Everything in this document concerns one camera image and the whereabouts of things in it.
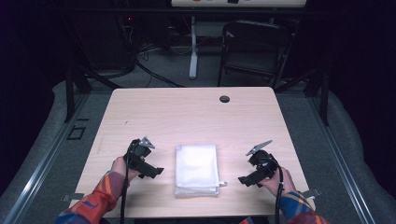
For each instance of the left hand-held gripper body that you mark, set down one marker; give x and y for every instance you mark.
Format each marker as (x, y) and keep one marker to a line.
(137, 154)

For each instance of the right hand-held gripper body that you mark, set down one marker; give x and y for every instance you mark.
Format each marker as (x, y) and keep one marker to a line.
(264, 163)

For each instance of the white mesh laundry bag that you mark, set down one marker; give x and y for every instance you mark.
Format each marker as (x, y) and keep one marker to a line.
(196, 169)

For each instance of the person's left hand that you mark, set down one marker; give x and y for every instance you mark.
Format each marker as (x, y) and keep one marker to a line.
(120, 166)

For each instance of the person's right hand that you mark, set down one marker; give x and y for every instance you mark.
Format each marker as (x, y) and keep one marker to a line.
(281, 183)

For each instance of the grey metal tab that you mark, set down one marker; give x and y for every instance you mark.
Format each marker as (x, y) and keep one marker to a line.
(73, 197)
(312, 193)

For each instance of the black metal stand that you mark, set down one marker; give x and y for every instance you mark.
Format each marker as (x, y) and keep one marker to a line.
(70, 93)
(323, 93)

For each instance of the white table leg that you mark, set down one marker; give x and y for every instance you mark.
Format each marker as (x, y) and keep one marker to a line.
(193, 53)

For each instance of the black folding chair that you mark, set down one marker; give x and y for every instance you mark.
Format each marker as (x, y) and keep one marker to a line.
(255, 46)

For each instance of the dark cabinet with red light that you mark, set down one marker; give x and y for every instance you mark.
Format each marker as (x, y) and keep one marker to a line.
(102, 40)

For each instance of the aluminium floor rail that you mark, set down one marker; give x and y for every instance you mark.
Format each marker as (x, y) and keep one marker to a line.
(339, 155)
(46, 161)

